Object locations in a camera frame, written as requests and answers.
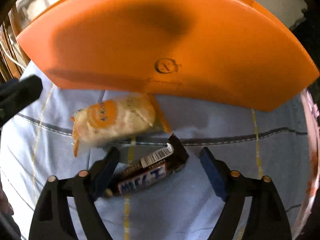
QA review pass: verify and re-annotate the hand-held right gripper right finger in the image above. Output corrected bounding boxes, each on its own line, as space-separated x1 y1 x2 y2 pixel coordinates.
200 147 292 240

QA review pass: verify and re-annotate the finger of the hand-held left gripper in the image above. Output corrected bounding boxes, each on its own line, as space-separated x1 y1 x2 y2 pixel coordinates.
0 75 43 128

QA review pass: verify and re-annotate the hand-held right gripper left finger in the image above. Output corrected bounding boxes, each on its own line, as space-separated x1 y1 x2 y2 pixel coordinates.
29 146 120 240

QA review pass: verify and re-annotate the brown chocolate bar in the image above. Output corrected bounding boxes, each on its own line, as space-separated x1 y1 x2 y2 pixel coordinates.
105 134 189 198

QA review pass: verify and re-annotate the orange cardboard box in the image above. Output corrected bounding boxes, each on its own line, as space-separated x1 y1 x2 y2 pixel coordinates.
15 0 320 112

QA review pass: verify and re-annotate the blue striped tablecloth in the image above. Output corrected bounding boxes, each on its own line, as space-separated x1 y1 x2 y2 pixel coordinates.
0 60 315 240

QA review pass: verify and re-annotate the white cake orange print packet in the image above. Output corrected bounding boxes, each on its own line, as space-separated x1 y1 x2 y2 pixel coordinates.
71 92 172 158

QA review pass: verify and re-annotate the pink cloth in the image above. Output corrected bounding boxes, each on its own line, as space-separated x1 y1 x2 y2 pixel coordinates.
299 87 320 230

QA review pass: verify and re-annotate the dark carved wooden furniture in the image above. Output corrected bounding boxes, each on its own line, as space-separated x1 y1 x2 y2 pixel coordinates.
285 0 320 70

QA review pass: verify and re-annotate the white power cable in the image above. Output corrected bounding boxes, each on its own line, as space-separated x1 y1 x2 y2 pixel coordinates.
0 40 27 69

